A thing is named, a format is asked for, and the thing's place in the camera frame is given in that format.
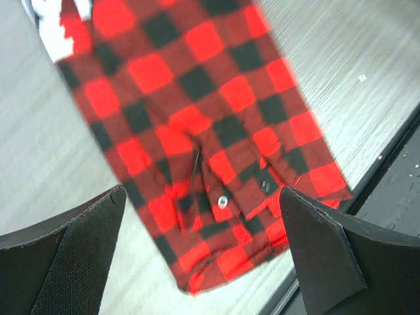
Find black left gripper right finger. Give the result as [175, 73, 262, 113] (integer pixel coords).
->
[280, 188, 419, 314]

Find red black plaid shirt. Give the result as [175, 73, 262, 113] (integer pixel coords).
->
[58, 0, 352, 294]

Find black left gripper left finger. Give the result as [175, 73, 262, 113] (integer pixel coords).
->
[1, 185, 126, 314]

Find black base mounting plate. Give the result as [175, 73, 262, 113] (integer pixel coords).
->
[262, 110, 419, 314]

